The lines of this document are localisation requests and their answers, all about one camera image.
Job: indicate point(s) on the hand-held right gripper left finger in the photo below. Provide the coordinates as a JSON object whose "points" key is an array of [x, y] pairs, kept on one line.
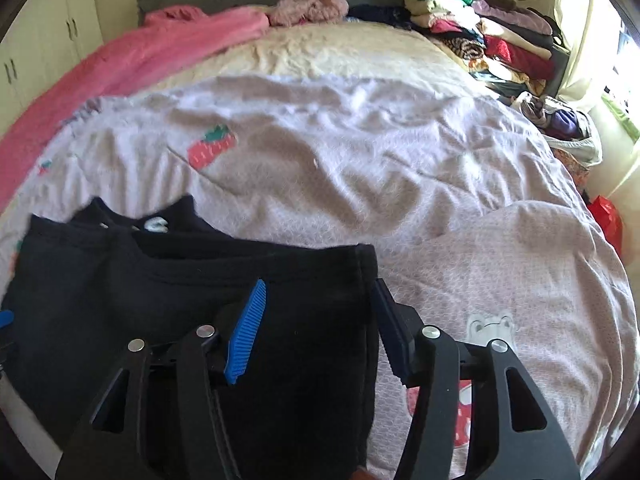
{"points": [[247, 335]]}

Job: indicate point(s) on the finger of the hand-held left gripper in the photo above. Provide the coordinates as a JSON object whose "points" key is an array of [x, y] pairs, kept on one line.
{"points": [[5, 320]]}

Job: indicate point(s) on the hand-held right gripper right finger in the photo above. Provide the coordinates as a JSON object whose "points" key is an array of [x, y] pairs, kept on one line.
{"points": [[395, 345]]}

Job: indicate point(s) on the black shirt with orange cuffs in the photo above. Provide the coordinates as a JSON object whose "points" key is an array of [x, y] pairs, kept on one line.
{"points": [[150, 300]]}

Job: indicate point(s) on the grey white clothes heap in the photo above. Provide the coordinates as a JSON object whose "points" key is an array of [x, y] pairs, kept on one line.
{"points": [[565, 122]]}

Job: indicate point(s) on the pile of folded clothes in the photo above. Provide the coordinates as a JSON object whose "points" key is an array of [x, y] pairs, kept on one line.
{"points": [[490, 35]]}

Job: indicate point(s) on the strawberry print quilt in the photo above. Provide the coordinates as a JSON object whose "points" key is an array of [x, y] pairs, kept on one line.
{"points": [[350, 160]]}

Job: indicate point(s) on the red plastic bag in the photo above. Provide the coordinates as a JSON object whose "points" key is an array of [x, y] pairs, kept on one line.
{"points": [[607, 222]]}

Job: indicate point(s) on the pink fleece blanket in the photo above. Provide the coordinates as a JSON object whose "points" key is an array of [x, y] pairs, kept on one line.
{"points": [[125, 65]]}

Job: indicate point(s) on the cream wardrobe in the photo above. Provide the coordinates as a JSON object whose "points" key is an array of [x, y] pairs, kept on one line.
{"points": [[40, 35]]}

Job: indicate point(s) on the beige bed sheet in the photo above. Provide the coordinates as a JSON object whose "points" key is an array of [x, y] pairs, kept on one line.
{"points": [[325, 55]]}

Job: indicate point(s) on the dark blue garment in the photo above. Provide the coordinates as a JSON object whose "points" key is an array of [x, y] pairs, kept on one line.
{"points": [[380, 15]]}

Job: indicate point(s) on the pink fuzzy garment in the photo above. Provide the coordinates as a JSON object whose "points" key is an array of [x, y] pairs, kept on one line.
{"points": [[310, 5]]}

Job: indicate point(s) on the cream curtain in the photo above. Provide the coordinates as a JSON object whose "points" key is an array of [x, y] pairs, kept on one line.
{"points": [[595, 60]]}

